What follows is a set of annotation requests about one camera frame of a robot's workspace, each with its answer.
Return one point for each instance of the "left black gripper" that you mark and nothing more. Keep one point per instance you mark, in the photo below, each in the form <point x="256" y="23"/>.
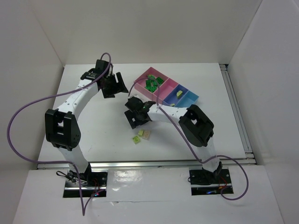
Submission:
<point x="114" y="87"/>

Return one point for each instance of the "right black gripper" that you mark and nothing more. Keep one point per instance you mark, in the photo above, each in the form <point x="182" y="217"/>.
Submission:
<point x="131" y="114"/>

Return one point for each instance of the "beige lego brick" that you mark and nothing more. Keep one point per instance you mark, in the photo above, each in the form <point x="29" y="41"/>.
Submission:
<point x="146" y="134"/>

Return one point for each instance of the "long green lego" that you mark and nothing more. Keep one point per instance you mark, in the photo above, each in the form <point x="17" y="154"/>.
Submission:
<point x="151" y="88"/>

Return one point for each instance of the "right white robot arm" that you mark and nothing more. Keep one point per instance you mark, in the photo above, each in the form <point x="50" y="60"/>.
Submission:
<point x="191" y="122"/>

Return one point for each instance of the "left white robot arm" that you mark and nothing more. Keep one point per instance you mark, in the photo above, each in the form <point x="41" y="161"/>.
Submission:
<point x="61" y="126"/>

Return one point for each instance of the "small lime lego brick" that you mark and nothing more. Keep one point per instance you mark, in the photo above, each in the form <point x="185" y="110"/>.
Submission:
<point x="140" y="133"/>

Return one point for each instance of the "large pink container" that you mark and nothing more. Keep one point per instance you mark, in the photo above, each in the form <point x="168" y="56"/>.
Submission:
<point x="142" y="81"/>

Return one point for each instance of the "dark blue container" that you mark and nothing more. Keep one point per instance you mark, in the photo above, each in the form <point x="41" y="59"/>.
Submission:
<point x="171" y="98"/>

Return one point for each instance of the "small pink container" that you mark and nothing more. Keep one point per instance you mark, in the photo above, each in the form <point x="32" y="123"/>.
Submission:
<point x="165" y="89"/>

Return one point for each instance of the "light blue container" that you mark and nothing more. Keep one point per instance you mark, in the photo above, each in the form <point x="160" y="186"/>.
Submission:
<point x="187" y="100"/>

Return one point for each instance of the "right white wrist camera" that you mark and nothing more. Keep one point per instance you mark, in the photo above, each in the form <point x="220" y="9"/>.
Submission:
<point x="136" y="96"/>

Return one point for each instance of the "aluminium front rail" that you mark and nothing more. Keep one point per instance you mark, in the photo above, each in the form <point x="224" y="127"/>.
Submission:
<point x="247" y="161"/>

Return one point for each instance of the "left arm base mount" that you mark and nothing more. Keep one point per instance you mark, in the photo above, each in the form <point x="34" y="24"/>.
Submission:
<point x="96" y="185"/>

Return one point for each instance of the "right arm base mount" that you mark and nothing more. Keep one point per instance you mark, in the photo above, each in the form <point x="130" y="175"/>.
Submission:
<point x="203" y="184"/>

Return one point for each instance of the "aluminium side rail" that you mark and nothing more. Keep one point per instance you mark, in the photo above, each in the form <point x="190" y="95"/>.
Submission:
<point x="237" y="113"/>

